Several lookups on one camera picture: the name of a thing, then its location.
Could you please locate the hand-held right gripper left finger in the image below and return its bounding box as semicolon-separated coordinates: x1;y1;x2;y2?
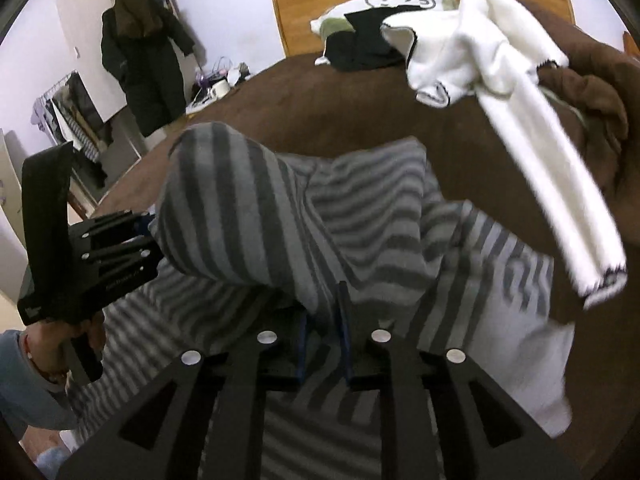
57;305;308;480

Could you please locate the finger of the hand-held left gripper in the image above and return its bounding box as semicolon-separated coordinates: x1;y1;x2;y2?
70;211;158;254
80;242;165;311

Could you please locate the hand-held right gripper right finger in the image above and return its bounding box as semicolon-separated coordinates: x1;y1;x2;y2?
337;280;583;480

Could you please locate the grey striped hoodie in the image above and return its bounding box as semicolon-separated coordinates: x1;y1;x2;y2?
65;121;576;480

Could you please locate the person's left forearm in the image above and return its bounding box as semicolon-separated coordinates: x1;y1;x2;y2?
0;330;81;431

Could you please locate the clothes rack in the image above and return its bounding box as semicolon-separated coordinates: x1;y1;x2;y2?
31;71;108;191

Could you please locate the person's left hand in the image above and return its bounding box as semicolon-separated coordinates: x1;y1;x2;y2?
24;321;71;378

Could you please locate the black hanging coat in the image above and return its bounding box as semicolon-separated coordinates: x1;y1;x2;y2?
101;7;196;138

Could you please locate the cluttered bedside table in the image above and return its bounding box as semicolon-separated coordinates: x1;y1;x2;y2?
192;56;251;108

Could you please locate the light blue fleece robe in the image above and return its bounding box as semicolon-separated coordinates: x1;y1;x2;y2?
30;440;76;480

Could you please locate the brown furry garment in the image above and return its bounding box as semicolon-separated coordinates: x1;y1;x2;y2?
114;0;165;41

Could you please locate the wooden headboard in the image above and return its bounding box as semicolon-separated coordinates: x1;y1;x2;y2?
271;0;576;58

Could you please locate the black garment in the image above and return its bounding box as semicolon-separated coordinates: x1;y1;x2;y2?
315;4;416;73

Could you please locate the white fleece garment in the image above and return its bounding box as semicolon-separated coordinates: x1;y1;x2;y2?
381;0;628;311

